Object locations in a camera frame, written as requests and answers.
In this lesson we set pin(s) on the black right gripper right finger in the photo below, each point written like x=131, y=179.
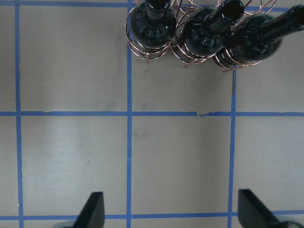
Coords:
x=252, y=213

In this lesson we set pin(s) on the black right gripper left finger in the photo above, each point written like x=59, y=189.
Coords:
x=93, y=212

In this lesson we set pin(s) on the dark wine bottle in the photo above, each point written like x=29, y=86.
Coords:
x=206, y=29
x=259, y=36
x=153, y=23

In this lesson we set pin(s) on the copper wire bottle basket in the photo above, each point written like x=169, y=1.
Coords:
x=184, y=9

